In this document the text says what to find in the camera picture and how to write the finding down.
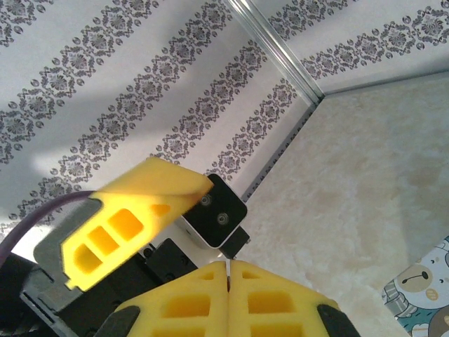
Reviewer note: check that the aluminium frame post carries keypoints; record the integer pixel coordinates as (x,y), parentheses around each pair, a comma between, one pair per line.
(276,45)

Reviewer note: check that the bear print storage box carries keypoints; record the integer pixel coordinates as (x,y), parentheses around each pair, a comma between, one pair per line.
(421,281)

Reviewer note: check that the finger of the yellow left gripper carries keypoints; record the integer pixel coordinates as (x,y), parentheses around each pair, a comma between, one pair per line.
(147,186)

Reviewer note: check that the aluminium frame rail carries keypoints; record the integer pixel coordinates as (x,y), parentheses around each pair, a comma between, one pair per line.
(386,82)
(280,151)

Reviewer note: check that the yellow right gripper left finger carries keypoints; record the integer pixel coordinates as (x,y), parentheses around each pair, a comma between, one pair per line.
(182,309)

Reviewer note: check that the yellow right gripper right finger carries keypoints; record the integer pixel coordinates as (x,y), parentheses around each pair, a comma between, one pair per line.
(273,305)

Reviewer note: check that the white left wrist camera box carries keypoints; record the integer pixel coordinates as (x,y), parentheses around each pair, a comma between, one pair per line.
(217,210)

